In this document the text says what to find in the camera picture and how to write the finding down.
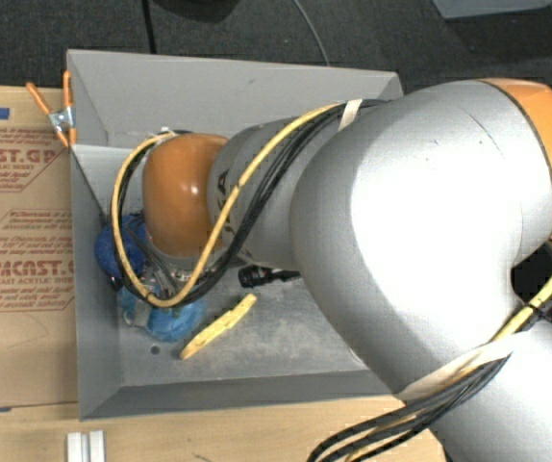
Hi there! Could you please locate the black cylinder on white bracket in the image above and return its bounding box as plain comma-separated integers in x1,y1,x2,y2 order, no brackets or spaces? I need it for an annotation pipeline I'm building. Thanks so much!
238,264,302,289

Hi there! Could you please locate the brown cardboard board, red print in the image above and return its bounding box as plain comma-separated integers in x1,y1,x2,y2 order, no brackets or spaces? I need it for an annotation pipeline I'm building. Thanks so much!
0,83,81,411

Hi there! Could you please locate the yellow flat curved strip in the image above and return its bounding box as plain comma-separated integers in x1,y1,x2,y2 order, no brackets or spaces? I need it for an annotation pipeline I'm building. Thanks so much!
178,293,259,361

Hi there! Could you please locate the grey metal bin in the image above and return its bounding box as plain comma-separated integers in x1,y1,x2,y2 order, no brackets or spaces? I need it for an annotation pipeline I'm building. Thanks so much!
65,48,405,423

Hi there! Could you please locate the dark blue round object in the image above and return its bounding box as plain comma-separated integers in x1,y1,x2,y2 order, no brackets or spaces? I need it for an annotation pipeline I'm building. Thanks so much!
93,213,148,292

